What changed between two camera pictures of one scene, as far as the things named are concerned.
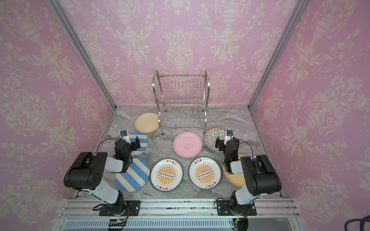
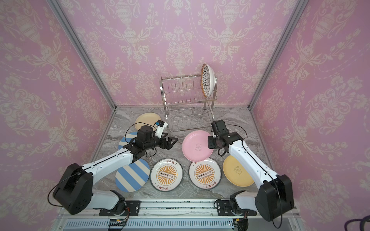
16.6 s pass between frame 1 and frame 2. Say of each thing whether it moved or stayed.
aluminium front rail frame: stayed
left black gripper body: moved
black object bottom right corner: stayed
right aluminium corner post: stayed
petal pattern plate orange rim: moved
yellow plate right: stayed
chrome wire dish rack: moved
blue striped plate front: stayed
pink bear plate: moved
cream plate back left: stayed
